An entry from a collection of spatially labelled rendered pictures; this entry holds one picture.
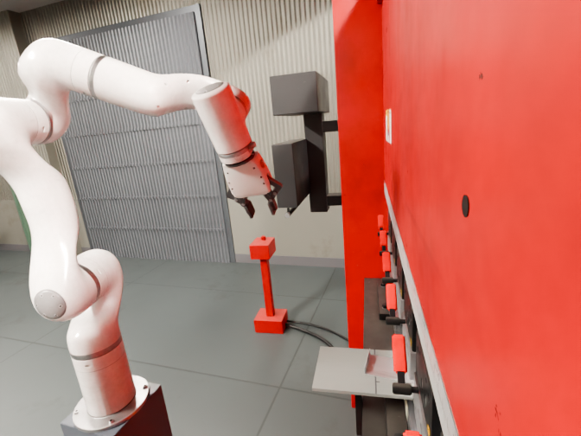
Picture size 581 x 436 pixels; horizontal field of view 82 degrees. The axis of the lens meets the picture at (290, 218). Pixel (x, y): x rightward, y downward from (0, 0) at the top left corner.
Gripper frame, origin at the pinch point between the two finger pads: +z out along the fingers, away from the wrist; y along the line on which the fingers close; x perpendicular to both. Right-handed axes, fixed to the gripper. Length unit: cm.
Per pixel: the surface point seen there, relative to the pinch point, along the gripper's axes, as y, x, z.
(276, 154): 24, -95, 34
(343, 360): -12, 15, 49
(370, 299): -17, -33, 86
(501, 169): -38, 48, -34
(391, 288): -29.3, 14.4, 17.9
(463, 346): -36, 49, -18
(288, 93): 11, -109, 8
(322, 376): -7, 22, 46
